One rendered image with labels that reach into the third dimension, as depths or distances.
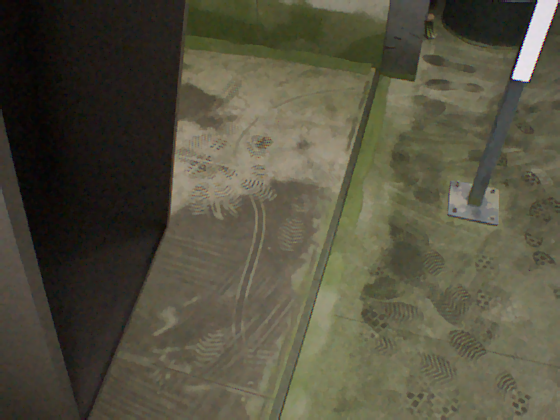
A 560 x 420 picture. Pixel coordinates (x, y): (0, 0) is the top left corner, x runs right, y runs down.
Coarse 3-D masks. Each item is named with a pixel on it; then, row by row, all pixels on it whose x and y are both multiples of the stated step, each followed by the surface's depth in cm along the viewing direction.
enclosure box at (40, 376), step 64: (0, 0) 96; (64, 0) 100; (128, 0) 97; (0, 64) 103; (64, 64) 111; (128, 64) 108; (0, 128) 44; (64, 128) 125; (128, 128) 121; (0, 192) 47; (64, 192) 143; (128, 192) 138; (0, 256) 55; (64, 256) 132; (128, 256) 136; (0, 320) 67; (64, 320) 121; (128, 320) 122; (0, 384) 87; (64, 384) 83
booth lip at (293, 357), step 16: (368, 96) 255; (368, 112) 247; (352, 160) 224; (336, 208) 205; (336, 224) 200; (320, 256) 190; (320, 272) 185; (304, 320) 172; (304, 336) 172; (288, 368) 161; (288, 384) 158; (272, 416) 150
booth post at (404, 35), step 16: (400, 0) 242; (416, 0) 239; (400, 16) 247; (416, 16) 245; (400, 32) 253; (416, 32) 250; (384, 48) 262; (400, 48) 259; (416, 48) 256; (384, 64) 268; (400, 64) 265; (416, 64) 262
